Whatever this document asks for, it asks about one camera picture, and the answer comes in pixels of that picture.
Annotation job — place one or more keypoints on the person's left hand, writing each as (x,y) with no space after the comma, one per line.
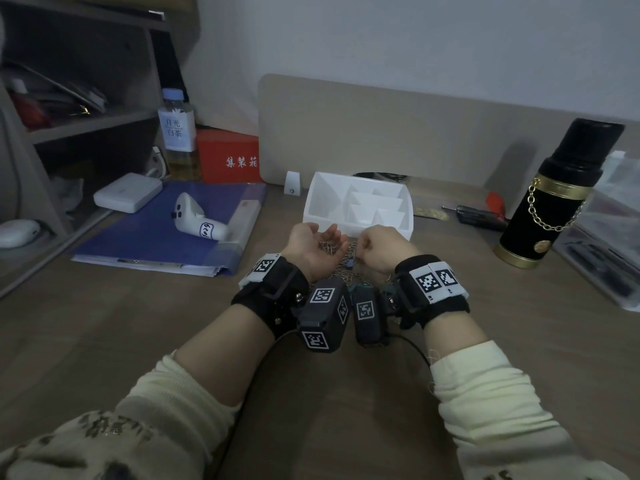
(310,254)

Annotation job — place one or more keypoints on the person's right hand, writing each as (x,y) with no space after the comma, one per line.
(390,247)

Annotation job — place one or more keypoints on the pile of silver paper clips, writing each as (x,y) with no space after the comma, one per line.
(352,257)

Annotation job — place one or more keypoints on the white compartment organizer tray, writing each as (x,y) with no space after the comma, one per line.
(330,194)

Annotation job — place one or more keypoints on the person's left forearm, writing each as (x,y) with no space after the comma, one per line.
(165,404)

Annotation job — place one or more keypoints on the person's right forearm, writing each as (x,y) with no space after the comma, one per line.
(495,404)

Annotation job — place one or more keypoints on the flat gold strip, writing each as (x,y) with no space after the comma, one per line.
(430,212)

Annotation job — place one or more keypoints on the small white stand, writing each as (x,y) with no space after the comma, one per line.
(293,183)

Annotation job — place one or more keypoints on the black screwdriver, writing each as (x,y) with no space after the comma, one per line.
(480,217)

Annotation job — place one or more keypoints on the small red object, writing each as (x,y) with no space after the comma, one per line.
(496,202)

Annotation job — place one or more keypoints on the beige desk divider panel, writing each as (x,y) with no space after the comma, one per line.
(425,129)

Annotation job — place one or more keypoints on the white handheld controller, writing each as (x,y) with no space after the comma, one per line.
(192,214)

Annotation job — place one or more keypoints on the orange ribbed box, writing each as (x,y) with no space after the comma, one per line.
(225,154)

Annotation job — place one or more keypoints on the blue document folder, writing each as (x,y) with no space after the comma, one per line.
(150,229)

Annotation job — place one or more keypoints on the tea bottle with blue cap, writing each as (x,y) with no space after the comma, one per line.
(177,134)

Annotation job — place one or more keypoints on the white flat adapter box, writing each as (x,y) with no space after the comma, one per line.
(127,192)

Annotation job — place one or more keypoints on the clear plastic case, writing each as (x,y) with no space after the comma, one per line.
(605,234)

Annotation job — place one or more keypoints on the clear plastic bag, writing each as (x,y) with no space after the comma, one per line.
(67,194)

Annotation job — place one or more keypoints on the grey shelf unit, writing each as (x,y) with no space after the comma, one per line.
(85,124)

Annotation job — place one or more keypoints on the white computer mouse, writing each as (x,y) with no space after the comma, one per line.
(17,232)

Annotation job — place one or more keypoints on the red pouch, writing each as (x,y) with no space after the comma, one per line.
(27,112)

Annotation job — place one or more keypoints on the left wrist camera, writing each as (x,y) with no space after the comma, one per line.
(322,314)

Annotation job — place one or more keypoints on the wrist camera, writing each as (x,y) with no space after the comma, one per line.
(369,314)
(322,314)

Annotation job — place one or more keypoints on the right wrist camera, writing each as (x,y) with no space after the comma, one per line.
(369,314)

